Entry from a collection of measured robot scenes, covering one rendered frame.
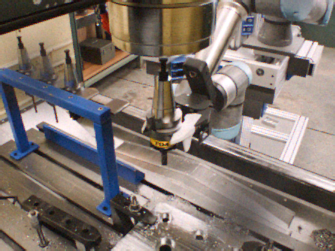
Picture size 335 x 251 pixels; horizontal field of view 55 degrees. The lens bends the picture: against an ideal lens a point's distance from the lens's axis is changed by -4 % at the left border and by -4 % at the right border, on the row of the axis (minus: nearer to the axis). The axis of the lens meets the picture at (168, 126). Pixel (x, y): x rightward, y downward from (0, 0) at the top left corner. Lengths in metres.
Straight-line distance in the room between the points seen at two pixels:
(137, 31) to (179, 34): 0.05
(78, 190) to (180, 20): 0.76
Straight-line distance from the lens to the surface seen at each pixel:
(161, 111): 0.57
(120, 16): 0.47
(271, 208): 1.33
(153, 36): 0.45
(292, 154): 2.45
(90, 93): 0.93
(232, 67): 0.82
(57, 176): 1.16
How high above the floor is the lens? 1.65
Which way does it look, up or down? 34 degrees down
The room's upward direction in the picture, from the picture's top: straight up
